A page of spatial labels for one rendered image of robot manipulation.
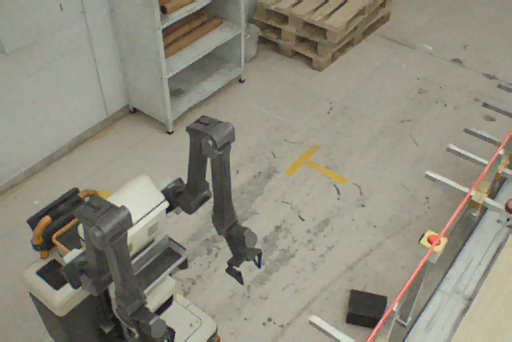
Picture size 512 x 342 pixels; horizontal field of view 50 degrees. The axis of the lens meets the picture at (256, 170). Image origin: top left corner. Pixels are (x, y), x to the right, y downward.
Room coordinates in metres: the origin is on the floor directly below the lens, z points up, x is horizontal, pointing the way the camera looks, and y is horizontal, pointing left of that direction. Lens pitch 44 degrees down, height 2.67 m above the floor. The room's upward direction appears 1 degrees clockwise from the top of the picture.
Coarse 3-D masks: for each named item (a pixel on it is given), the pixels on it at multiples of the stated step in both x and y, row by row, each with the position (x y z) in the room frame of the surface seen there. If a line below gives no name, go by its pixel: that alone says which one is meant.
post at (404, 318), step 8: (424, 264) 1.16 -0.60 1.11; (424, 272) 1.15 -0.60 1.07; (416, 280) 1.16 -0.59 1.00; (416, 288) 1.15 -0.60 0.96; (408, 296) 1.16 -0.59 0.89; (416, 296) 1.15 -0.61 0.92; (408, 304) 1.16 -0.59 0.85; (408, 312) 1.15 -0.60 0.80; (400, 320) 1.16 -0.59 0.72; (408, 320) 1.16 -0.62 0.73
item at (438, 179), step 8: (424, 176) 1.88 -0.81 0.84; (432, 176) 1.86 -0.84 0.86; (440, 176) 1.86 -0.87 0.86; (440, 184) 1.83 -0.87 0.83; (448, 184) 1.81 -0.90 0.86; (456, 184) 1.80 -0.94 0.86; (456, 192) 1.78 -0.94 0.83; (464, 192) 1.76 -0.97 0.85; (472, 192) 1.75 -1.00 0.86; (488, 200) 1.71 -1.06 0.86; (488, 208) 1.68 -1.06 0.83; (496, 208) 1.67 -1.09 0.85; (504, 208) 1.66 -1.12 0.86
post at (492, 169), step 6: (504, 150) 1.76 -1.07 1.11; (498, 156) 1.75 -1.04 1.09; (492, 162) 1.76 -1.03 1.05; (498, 162) 1.74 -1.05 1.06; (492, 168) 1.75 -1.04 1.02; (486, 174) 1.76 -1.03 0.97; (492, 174) 1.74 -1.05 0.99; (486, 180) 1.75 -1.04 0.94; (492, 180) 1.76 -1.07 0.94; (480, 186) 1.76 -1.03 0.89; (486, 186) 1.74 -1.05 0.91; (486, 192) 1.74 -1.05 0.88; (474, 210) 1.75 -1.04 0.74
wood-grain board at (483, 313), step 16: (496, 272) 1.28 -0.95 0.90; (496, 288) 1.20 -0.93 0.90; (480, 304) 1.13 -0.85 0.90; (496, 304) 1.13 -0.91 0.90; (464, 320) 1.06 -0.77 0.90; (480, 320) 1.06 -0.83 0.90; (496, 320) 1.06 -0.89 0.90; (464, 336) 1.00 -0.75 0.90; (480, 336) 1.00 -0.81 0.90; (496, 336) 1.00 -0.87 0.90
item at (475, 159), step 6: (450, 144) 2.09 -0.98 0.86; (450, 150) 2.06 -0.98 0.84; (456, 150) 2.05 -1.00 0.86; (462, 150) 2.05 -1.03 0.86; (462, 156) 2.02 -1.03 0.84; (468, 156) 2.01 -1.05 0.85; (474, 156) 2.00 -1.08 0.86; (474, 162) 1.99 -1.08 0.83; (480, 162) 1.97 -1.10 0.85; (486, 162) 1.96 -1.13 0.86; (504, 174) 1.90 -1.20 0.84; (510, 174) 1.88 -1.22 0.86
